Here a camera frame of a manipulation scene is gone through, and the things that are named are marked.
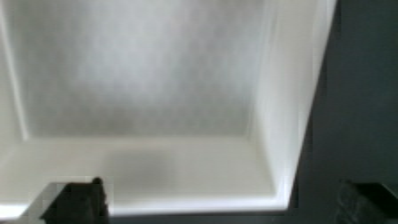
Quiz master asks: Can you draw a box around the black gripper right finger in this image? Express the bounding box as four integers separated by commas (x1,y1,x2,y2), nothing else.
335,181,398,224

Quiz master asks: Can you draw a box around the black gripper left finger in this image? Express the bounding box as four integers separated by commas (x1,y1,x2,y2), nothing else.
38,177,109,224

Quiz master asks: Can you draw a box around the white front drawer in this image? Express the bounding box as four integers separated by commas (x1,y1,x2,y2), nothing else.
0,0,337,220

